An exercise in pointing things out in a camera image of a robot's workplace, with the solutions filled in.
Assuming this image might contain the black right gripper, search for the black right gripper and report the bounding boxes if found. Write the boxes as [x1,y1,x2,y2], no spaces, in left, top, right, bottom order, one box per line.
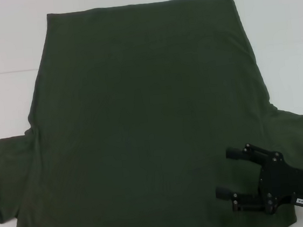
[210,137,303,221]

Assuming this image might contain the dark green t-shirt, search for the dark green t-shirt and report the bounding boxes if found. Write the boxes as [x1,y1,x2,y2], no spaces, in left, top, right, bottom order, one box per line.
[0,0,303,227]

